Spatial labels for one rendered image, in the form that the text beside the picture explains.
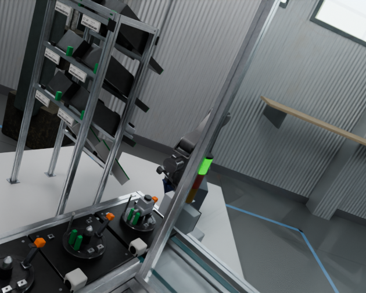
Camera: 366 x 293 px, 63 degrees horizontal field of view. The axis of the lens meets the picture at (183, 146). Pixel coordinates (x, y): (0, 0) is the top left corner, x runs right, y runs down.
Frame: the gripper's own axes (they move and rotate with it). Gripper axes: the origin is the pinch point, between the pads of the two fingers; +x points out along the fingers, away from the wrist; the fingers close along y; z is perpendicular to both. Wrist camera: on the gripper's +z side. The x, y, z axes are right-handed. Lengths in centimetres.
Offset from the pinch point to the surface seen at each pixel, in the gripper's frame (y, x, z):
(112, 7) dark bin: 20, -58, -35
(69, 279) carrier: -24, 10, -45
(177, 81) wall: 240, 4, 175
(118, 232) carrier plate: -7.5, 12.1, -22.6
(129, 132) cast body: 20.3, -14.9, -14.3
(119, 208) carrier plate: 5.2, 12.1, -16.6
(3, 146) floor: 220, 108, -17
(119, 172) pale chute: 17.8, 2.9, -14.0
